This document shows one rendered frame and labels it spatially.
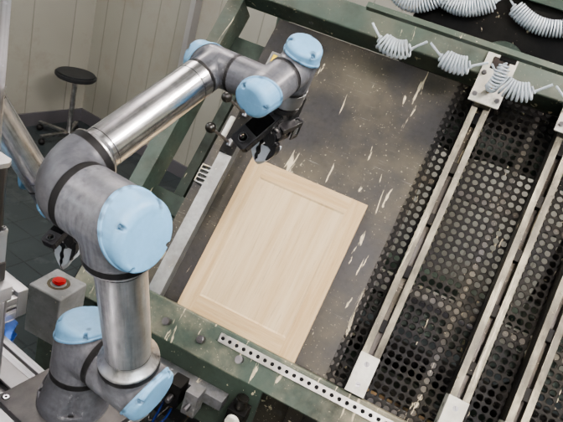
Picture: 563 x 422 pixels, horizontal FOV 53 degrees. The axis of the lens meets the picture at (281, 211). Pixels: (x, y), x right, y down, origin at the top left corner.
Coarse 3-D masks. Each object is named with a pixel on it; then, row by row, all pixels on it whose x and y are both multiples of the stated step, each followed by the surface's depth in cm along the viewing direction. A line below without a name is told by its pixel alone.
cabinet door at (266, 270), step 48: (240, 192) 193; (288, 192) 191; (336, 192) 189; (240, 240) 189; (288, 240) 187; (336, 240) 184; (192, 288) 187; (240, 288) 185; (288, 288) 183; (288, 336) 179
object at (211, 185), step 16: (224, 160) 195; (208, 176) 194; (224, 176) 196; (208, 192) 193; (192, 208) 192; (208, 208) 195; (192, 224) 191; (176, 240) 190; (192, 240) 193; (176, 256) 189; (160, 272) 188; (160, 288) 187
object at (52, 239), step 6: (54, 228) 160; (48, 234) 158; (54, 234) 158; (60, 234) 158; (66, 234) 160; (42, 240) 157; (48, 240) 157; (54, 240) 157; (60, 240) 159; (48, 246) 158; (54, 246) 157
